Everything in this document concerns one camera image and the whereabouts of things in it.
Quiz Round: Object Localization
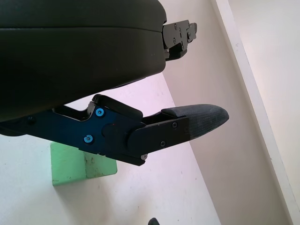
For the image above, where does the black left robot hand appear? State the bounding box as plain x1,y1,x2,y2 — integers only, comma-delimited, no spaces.
0,0,230,167

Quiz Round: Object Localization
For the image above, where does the green wooden block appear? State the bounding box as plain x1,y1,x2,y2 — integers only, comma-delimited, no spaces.
50,142,118,187

